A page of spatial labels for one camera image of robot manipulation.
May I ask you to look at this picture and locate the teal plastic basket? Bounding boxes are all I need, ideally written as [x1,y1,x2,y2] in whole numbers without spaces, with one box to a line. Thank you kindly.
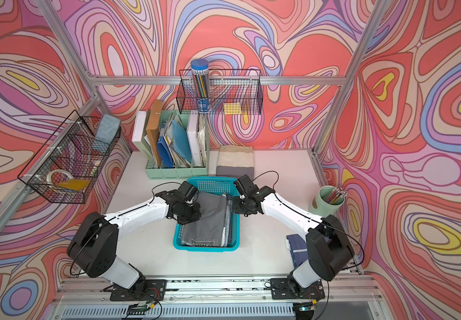
[173,176,241,253]

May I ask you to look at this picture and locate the grey pillowcase with label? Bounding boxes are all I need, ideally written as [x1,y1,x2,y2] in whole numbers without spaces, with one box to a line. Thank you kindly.
[181,192,230,247]

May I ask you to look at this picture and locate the beige and grey pillowcase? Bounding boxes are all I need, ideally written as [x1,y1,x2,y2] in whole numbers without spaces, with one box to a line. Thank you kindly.
[216,145,254,179]

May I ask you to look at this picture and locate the navy pillowcase with yellow stripe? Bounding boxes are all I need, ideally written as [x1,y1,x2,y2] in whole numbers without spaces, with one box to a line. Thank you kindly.
[286,234,308,267]

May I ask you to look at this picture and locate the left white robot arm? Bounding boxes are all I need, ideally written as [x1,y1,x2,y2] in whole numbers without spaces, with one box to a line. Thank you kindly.
[67,181,201,293]

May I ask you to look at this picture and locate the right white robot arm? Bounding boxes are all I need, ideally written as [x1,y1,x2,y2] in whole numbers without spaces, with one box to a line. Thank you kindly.
[233,175,355,295]

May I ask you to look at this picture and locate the green file organizer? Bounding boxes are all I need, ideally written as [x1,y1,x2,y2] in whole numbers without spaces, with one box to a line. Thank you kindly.
[145,110,209,179]

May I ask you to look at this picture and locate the blue folder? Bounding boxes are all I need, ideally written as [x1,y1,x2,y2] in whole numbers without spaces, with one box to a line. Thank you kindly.
[171,120,192,166]

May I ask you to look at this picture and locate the white binder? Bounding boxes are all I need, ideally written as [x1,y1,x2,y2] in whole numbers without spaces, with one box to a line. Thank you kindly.
[187,113,203,167]

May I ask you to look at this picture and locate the green pencil cup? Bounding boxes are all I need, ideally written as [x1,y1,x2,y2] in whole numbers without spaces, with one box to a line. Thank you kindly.
[309,185,348,217]

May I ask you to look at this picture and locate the brown folder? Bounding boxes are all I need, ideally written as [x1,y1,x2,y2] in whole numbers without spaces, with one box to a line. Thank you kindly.
[146,99,163,168]

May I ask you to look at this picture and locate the yellow sticky notes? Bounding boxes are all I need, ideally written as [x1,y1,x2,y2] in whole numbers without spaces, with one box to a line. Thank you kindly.
[223,102,242,115]

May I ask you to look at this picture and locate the white book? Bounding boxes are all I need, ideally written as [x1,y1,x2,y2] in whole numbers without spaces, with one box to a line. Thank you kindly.
[131,111,148,151]

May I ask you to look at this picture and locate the yellow card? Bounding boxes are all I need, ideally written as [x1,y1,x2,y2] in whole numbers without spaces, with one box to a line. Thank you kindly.
[57,179,90,191]

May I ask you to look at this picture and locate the grey blue sponge block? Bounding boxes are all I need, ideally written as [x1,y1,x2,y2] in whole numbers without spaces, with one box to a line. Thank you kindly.
[95,114,121,144]

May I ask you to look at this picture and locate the white tape roll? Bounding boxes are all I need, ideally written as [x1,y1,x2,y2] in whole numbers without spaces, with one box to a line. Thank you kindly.
[46,169,73,185]

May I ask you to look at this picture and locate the blue lidded pencil tube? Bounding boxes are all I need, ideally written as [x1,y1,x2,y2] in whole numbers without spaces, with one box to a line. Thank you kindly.
[191,59,211,114]

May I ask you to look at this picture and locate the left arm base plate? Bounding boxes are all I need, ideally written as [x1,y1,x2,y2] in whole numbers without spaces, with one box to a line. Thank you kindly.
[110,279,167,301]

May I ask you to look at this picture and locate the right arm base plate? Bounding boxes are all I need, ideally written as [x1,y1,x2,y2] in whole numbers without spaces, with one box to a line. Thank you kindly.
[265,277,326,301]

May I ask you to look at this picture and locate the back black wire basket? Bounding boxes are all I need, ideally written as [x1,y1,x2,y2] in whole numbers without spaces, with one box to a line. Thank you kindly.
[176,68,263,115]

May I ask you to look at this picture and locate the black wire basket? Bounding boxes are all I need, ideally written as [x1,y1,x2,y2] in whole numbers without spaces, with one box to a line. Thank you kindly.
[176,68,263,115]
[18,111,121,204]

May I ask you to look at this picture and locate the left black wire basket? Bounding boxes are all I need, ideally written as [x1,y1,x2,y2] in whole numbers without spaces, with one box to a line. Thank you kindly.
[18,111,121,204]

